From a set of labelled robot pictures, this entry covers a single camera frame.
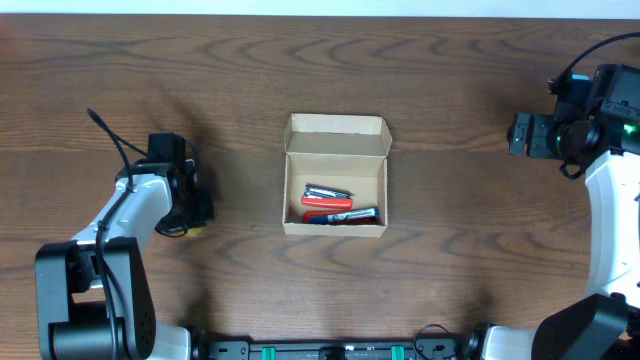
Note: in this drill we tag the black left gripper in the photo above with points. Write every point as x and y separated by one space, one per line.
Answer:
201 208

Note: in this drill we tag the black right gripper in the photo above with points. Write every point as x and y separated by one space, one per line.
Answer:
518 134

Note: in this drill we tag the yellow tape roll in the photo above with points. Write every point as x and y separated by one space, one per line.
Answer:
195 232

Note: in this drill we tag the red utility knife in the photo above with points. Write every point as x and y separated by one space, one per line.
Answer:
315 216

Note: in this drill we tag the red and black multitool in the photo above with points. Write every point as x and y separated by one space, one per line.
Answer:
323 197

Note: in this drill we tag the cardboard box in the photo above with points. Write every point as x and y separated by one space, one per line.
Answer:
343 153

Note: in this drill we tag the blue capped white marker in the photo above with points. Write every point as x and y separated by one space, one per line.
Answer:
345 216

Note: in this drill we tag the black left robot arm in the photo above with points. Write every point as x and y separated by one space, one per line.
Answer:
93 296

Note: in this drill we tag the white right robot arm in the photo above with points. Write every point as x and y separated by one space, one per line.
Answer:
594 133

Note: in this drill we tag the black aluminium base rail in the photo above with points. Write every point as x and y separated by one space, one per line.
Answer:
432 341

